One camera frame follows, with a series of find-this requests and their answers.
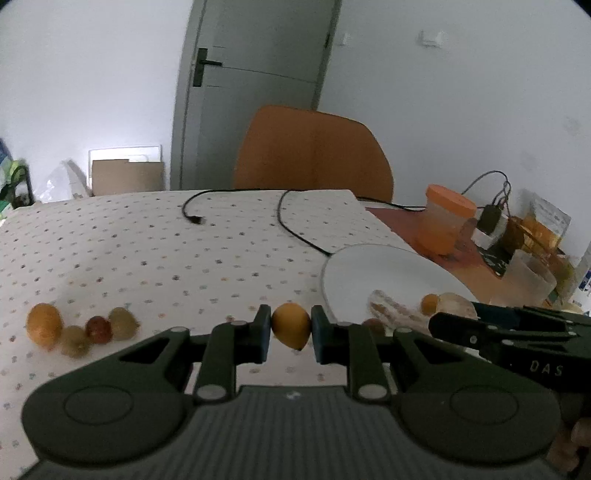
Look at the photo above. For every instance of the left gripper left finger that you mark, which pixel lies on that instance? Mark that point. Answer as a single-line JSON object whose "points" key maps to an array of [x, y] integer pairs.
{"points": [[228, 346]]}

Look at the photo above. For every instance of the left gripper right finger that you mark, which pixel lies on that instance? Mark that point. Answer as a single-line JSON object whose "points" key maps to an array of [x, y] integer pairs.
{"points": [[352, 346]]}

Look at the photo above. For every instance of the large orange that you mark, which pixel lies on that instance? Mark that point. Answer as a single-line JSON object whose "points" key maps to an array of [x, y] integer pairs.
{"points": [[291, 325], [44, 325]]}

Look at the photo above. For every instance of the small orange tangerine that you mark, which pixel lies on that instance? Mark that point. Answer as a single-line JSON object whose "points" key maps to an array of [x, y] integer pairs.
{"points": [[429, 304]]}

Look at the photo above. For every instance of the brown kiwi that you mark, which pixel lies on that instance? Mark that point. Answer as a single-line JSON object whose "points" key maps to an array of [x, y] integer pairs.
{"points": [[74, 342], [123, 324]]}

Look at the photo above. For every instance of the white translucent cup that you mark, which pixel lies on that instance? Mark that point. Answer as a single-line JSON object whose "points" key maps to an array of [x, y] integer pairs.
{"points": [[527, 281]]}

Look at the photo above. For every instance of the white round plate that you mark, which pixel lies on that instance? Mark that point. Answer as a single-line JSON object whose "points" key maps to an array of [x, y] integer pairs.
{"points": [[350, 275]]}

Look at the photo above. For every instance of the red table mat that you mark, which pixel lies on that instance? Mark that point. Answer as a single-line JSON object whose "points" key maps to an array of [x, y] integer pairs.
{"points": [[465, 262]]}

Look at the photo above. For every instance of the red small apple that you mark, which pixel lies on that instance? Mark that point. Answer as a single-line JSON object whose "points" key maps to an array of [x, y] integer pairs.
{"points": [[98, 330]]}

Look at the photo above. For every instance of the black power adapter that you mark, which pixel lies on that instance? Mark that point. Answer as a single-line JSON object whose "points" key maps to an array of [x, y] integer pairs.
{"points": [[489, 219]]}

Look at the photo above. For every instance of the orange lidded plastic jar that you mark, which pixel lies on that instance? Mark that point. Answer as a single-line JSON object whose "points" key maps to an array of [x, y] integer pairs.
{"points": [[445, 214]]}

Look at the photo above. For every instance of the floral white tablecloth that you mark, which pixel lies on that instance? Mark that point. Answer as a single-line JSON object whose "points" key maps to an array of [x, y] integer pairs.
{"points": [[171, 259]]}

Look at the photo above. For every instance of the orange chair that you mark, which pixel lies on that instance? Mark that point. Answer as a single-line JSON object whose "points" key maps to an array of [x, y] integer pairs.
{"points": [[289, 148]]}

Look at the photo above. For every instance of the cardboard sheet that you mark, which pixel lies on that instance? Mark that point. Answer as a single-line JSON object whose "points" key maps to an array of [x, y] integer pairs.
{"points": [[120, 176]]}

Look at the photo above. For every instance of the white board against wall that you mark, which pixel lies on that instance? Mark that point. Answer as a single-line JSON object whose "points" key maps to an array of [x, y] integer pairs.
{"points": [[132, 153]]}

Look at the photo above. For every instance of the grey door with handle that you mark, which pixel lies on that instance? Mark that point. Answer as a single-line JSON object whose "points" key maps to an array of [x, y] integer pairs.
{"points": [[239, 56]]}

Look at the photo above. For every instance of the wall light switch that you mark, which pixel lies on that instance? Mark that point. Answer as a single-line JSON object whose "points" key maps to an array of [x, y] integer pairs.
{"points": [[432, 38]]}

